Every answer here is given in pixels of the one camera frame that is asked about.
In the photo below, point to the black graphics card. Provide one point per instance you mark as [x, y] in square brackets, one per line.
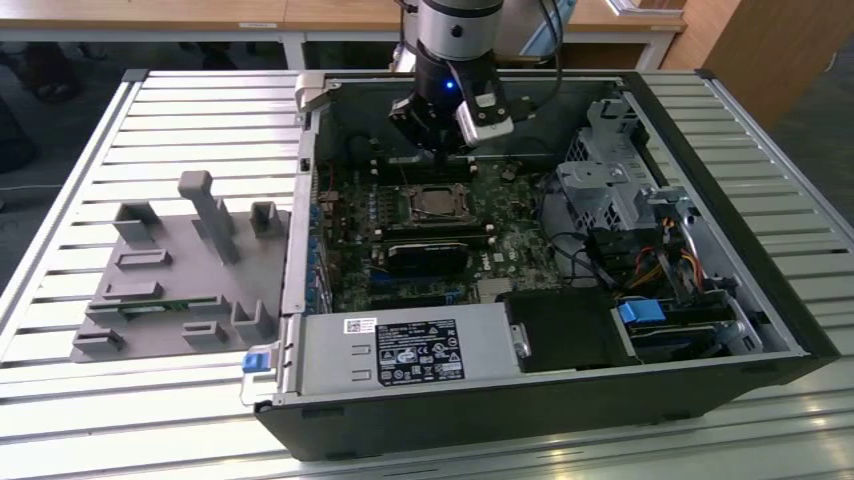
[427, 257]

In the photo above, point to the black plastic shroud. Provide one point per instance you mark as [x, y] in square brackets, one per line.
[567, 325]

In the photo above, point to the dark office chair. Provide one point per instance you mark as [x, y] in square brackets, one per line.
[13, 125]

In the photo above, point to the silver square CPU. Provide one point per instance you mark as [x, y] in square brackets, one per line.
[440, 200]

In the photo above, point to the wooden cabinet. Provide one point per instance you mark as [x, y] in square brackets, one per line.
[767, 50]

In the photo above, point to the green RAM stick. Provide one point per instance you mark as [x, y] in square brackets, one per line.
[176, 304]

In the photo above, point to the perforated metal drive cage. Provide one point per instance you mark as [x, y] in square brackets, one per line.
[600, 190]

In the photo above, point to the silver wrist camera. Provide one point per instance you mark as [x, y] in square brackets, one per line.
[489, 127]

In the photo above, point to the black rear case fan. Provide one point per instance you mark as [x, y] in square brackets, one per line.
[362, 150]

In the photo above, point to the silver power supply unit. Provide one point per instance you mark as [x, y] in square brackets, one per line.
[333, 350]

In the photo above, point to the pale blue teach pendant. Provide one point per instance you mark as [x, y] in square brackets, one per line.
[536, 42]

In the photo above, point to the blue disk carrier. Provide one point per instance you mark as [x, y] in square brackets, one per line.
[640, 312]

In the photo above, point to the blue case latch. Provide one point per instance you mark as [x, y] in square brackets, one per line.
[256, 361]

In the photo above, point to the long wooden desk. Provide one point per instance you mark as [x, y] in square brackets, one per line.
[166, 15]

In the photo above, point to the black open PC case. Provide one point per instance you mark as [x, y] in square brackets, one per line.
[467, 430]

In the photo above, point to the gray parts rack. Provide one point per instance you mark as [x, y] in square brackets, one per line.
[180, 280]

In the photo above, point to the white paper stack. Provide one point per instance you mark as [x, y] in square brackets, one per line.
[620, 5]

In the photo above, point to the black RAM slot bank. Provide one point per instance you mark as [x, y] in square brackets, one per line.
[433, 232]
[413, 173]

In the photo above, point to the green motherboard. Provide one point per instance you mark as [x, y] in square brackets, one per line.
[527, 250]

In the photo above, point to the small silver chipset heatsink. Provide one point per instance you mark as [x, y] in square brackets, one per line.
[495, 289]

